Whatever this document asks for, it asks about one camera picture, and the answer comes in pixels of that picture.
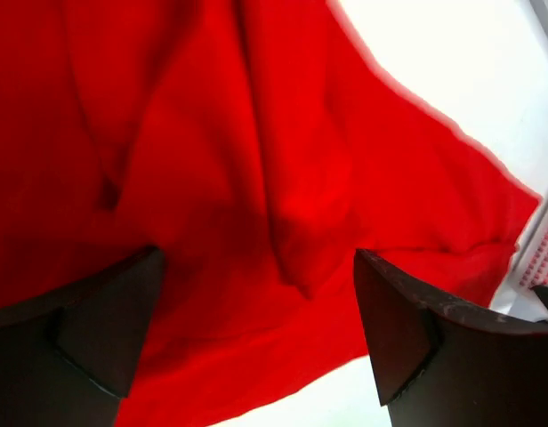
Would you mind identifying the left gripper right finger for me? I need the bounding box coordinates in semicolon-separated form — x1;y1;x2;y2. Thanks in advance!
354;250;548;426

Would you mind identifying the red t-shirt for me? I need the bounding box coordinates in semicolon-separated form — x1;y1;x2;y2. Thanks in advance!
0;1;538;426

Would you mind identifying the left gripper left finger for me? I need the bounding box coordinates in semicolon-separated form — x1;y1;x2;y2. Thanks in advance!
0;247;165;427

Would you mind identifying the white plastic basket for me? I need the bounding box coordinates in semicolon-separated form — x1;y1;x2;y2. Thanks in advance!
489;194;548;323

